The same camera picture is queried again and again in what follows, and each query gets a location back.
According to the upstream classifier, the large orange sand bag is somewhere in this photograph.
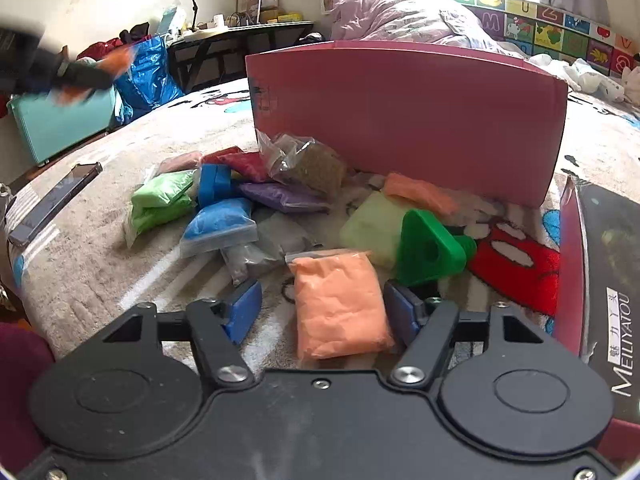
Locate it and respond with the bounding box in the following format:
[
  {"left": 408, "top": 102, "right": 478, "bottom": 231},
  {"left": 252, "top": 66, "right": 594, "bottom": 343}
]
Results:
[{"left": 285, "top": 248, "right": 394, "bottom": 361}]

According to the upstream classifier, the dark printed box lid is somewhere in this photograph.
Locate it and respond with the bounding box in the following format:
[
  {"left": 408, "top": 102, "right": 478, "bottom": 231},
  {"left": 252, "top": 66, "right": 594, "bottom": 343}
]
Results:
[{"left": 554, "top": 178, "right": 639, "bottom": 425}]

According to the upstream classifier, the pink cardboard shoe box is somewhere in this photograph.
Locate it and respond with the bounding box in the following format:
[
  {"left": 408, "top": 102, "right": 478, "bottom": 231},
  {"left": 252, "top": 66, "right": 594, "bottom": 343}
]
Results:
[{"left": 245, "top": 40, "right": 568, "bottom": 207}]

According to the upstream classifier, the small orange sand bag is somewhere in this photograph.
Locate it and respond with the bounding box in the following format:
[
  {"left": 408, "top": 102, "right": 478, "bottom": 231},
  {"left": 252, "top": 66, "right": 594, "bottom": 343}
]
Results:
[{"left": 383, "top": 172, "right": 459, "bottom": 217}]

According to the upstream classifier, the smartphone in dark case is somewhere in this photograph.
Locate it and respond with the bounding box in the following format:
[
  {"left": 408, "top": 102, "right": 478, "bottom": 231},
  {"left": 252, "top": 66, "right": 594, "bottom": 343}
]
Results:
[{"left": 9, "top": 162, "right": 103, "bottom": 249}]

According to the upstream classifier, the upper green sand bag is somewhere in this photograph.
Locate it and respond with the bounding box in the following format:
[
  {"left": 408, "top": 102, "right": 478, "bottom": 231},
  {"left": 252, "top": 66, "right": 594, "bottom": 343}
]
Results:
[{"left": 131, "top": 170, "right": 194, "bottom": 208}]

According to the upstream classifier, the brown sand bag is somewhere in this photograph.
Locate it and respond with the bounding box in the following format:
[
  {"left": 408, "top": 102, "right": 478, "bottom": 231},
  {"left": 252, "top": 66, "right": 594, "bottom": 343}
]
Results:
[{"left": 256, "top": 130, "right": 347, "bottom": 198}]

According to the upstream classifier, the Mickey Mouse bed blanket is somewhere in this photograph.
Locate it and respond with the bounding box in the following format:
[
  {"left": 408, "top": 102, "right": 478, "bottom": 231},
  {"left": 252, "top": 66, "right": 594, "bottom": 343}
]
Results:
[{"left": 2, "top": 91, "right": 639, "bottom": 357}]

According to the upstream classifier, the green triangular plastic mould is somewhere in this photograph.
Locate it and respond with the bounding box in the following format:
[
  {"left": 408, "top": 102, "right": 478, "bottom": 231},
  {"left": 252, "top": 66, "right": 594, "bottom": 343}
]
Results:
[{"left": 396, "top": 209, "right": 477, "bottom": 287}]

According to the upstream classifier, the teal plastic storage bin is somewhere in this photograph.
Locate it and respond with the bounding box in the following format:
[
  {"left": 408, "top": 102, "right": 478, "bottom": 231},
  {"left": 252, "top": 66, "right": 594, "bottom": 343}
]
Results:
[{"left": 9, "top": 88, "right": 116, "bottom": 164}]

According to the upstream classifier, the purple sand bag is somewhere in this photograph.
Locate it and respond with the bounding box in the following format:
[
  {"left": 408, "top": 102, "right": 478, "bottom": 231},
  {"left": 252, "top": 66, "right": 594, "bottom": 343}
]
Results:
[{"left": 239, "top": 182, "right": 331, "bottom": 214}]

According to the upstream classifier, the grey sand bag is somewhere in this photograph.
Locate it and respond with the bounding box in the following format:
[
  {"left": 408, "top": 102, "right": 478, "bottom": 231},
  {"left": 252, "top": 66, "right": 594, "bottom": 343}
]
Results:
[{"left": 221, "top": 212, "right": 316, "bottom": 286}]

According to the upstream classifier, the dark red sand bag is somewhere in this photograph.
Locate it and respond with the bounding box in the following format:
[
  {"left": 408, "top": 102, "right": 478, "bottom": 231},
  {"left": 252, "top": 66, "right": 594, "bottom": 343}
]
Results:
[{"left": 219, "top": 152, "right": 271, "bottom": 183}]

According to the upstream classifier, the lower green sand bag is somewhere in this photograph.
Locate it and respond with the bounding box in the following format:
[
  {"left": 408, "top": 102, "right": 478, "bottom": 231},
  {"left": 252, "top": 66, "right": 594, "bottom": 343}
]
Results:
[{"left": 124, "top": 195, "right": 195, "bottom": 248}]

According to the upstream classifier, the white crumpled cloth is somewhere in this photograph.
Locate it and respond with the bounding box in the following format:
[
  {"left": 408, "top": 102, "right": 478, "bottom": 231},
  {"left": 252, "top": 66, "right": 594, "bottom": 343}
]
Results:
[{"left": 527, "top": 54, "right": 639, "bottom": 106}]

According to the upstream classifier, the pale yellow-green sand bag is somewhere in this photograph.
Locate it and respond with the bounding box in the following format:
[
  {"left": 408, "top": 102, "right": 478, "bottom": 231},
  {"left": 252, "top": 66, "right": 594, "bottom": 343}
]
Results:
[{"left": 338, "top": 192, "right": 411, "bottom": 270}]

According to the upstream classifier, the bright red sand bag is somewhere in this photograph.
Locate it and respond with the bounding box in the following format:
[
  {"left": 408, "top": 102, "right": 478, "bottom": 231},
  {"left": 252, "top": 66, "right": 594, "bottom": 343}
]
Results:
[{"left": 200, "top": 146, "right": 242, "bottom": 165}]

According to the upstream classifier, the colourful alphabet foam mat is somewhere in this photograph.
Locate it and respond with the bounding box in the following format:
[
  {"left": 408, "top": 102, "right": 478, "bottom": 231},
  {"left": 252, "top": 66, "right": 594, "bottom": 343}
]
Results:
[{"left": 454, "top": 0, "right": 639, "bottom": 78}]

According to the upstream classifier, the green sand bag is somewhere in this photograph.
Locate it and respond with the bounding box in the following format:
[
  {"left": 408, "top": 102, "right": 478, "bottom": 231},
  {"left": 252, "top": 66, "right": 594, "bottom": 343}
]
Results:
[
  {"left": 131, "top": 170, "right": 194, "bottom": 208},
  {"left": 124, "top": 195, "right": 195, "bottom": 248}
]

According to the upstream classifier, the blue plastic shopping bag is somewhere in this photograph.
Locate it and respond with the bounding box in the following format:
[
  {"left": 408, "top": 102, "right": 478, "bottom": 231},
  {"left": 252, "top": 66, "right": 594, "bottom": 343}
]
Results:
[{"left": 115, "top": 36, "right": 184, "bottom": 125}]

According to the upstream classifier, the blue sand bag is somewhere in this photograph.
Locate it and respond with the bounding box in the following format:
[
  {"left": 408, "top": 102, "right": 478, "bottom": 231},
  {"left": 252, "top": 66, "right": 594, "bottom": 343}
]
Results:
[{"left": 179, "top": 198, "right": 258, "bottom": 257}]

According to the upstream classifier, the dark desk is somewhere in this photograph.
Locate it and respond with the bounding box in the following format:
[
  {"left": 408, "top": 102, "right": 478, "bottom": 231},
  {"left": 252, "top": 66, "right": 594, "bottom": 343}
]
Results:
[{"left": 167, "top": 21, "right": 314, "bottom": 93}]

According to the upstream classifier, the lilac quilt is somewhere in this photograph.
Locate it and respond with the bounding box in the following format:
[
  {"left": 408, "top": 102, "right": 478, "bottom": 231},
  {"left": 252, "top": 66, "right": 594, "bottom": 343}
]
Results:
[{"left": 330, "top": 0, "right": 506, "bottom": 54}]

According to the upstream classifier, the orange item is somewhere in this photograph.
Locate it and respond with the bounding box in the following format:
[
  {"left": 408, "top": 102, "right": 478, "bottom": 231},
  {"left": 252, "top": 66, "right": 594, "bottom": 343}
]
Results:
[{"left": 54, "top": 46, "right": 136, "bottom": 105}]

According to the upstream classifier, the pink-brown sand bag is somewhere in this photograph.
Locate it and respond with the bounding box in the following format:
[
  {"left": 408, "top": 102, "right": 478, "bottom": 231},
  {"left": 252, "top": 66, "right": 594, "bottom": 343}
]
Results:
[{"left": 155, "top": 151, "right": 202, "bottom": 176}]

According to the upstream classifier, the blue plastic mould block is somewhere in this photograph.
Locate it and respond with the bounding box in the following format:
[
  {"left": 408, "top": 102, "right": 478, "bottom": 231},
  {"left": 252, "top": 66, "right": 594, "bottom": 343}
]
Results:
[{"left": 198, "top": 164, "right": 239, "bottom": 208}]

